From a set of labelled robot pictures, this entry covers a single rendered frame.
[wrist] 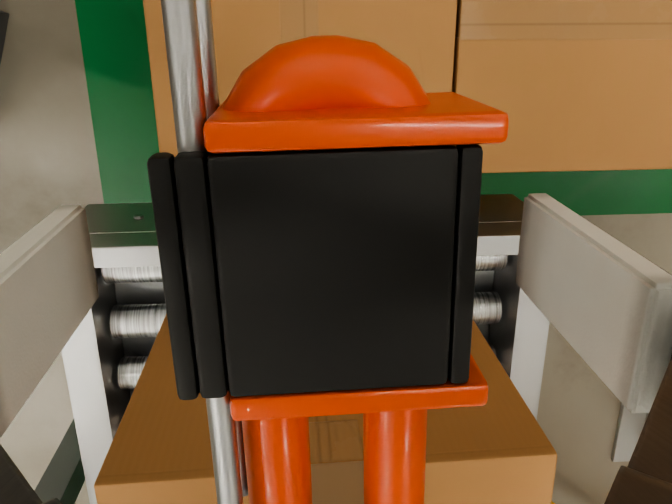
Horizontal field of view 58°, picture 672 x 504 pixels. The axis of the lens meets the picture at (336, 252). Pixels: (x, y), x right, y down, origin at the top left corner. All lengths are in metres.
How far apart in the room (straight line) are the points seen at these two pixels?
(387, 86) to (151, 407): 0.53
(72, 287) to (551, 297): 0.13
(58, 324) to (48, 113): 1.32
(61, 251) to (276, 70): 0.07
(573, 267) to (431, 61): 0.70
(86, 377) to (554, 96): 0.76
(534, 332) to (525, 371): 0.07
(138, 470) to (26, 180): 1.04
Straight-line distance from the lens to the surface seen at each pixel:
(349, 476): 0.25
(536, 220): 0.18
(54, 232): 0.17
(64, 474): 1.38
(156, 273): 0.90
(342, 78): 0.16
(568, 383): 1.80
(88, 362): 0.94
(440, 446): 0.58
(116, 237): 0.87
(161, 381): 0.69
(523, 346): 0.95
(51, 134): 1.48
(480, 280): 1.00
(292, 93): 0.16
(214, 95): 0.18
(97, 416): 0.99
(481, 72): 0.86
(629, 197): 1.64
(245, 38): 0.83
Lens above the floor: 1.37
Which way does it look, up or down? 69 degrees down
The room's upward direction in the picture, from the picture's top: 168 degrees clockwise
